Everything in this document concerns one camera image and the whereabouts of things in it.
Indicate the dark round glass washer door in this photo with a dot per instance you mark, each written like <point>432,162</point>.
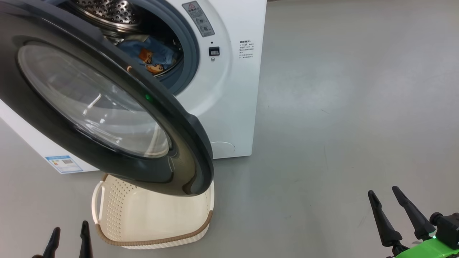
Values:
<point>89,100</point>

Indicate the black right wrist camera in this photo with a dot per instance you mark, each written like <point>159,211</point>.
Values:
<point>446,229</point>

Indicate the round white filter cover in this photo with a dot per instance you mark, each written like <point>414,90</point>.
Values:
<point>226,149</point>

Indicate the blue and cream cartoon garment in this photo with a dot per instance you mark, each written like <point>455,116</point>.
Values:
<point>157,53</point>

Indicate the cream perforated laundry basket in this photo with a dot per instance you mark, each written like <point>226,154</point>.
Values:
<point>150,218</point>

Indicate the white front-load washing machine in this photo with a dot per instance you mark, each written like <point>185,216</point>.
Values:
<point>229,89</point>

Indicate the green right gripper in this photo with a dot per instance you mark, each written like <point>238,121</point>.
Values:
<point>426,249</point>

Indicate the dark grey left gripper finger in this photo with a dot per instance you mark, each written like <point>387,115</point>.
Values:
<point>52,245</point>
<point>86,242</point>

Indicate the black door latch socket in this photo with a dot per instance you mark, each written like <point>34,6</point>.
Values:
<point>214,51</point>

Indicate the stainless steel washing machine drum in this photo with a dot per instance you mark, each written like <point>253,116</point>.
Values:
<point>107,14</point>

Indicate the grey warning sticker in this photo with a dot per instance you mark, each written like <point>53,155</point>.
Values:
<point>198,18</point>

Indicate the blue energy label sticker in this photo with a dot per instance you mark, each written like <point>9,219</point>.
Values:
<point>64,164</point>

